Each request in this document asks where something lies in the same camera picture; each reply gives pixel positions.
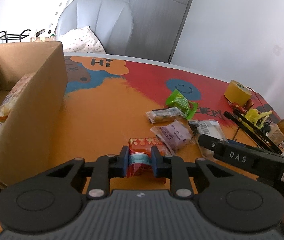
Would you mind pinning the black metal shoe rack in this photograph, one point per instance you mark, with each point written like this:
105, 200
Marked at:
9, 36

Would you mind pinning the bright green snack packet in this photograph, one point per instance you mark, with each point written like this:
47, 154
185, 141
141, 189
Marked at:
179, 102

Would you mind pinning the yellow-green clip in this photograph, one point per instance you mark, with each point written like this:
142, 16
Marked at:
254, 116

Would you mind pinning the yellow tape roll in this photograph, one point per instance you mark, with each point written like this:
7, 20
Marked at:
237, 92

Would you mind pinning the white labelled snack packet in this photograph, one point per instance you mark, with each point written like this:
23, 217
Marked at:
209, 127

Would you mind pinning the purple snack packet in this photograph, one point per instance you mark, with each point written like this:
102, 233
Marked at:
174, 135

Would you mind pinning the white polka-dot pillow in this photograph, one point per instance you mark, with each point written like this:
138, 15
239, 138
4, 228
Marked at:
82, 41

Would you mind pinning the red snack packet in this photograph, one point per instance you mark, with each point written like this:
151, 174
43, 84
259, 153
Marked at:
142, 143

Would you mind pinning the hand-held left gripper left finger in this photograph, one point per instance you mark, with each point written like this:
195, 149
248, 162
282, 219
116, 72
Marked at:
125, 161

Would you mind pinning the clear pastry snack packet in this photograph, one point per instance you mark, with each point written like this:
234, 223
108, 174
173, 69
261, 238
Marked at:
164, 115

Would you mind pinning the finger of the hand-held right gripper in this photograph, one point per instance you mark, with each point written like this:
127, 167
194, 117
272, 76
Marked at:
210, 144

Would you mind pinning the folded black tripod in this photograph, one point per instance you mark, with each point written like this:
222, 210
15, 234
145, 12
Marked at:
252, 132

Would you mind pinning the grey door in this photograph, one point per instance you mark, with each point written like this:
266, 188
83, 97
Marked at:
157, 17

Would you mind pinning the grey upholstered chair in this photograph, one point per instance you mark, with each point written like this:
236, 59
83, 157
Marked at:
102, 17

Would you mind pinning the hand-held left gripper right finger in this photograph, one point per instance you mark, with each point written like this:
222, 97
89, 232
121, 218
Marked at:
155, 161

